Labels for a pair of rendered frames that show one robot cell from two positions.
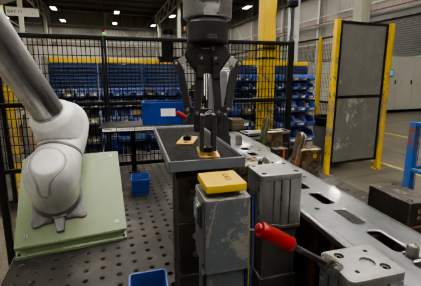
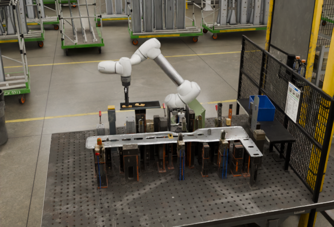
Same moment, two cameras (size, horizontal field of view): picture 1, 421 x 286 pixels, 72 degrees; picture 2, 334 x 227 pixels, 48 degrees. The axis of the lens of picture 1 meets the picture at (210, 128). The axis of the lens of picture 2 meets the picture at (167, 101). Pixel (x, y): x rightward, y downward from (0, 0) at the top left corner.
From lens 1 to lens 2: 3.50 m
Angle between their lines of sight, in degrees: 92
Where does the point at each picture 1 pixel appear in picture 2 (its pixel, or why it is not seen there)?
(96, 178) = not seen: hidden behind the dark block
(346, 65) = not seen: outside the picture
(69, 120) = (180, 89)
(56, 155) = (169, 97)
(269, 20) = (327, 72)
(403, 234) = (115, 143)
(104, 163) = (199, 111)
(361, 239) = (115, 137)
